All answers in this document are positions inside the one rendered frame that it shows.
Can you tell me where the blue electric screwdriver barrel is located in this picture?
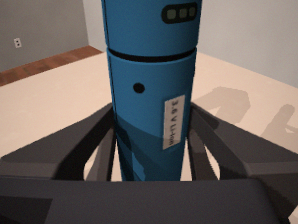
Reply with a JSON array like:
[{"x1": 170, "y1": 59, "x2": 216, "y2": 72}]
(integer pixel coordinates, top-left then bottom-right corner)
[{"x1": 101, "y1": 0, "x2": 202, "y2": 181}]

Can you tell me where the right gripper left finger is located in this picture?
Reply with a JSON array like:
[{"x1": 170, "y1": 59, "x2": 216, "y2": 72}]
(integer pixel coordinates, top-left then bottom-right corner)
[{"x1": 0, "y1": 102, "x2": 116, "y2": 181}]

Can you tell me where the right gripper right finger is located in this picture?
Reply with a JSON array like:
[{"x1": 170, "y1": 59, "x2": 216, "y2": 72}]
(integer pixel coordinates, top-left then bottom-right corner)
[{"x1": 187, "y1": 102, "x2": 298, "y2": 219}]

